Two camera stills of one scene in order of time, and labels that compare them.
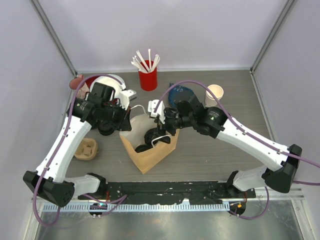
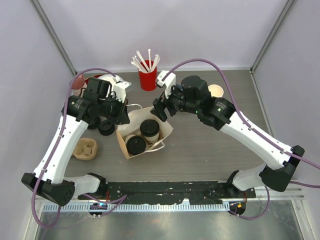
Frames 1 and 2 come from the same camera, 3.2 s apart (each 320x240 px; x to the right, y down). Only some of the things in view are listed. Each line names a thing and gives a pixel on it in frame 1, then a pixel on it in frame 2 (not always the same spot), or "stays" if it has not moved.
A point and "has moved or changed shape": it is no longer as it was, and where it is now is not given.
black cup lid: (106, 128) stays
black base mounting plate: (168, 192) stays
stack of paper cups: (210, 99) stays
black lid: (143, 147) has moved or changed shape
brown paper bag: (146, 160) has moved or changed shape
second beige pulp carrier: (87, 149) stays
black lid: (151, 134) -> (149, 127)
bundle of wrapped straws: (138, 62) stays
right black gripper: (162, 131) -> (159, 107)
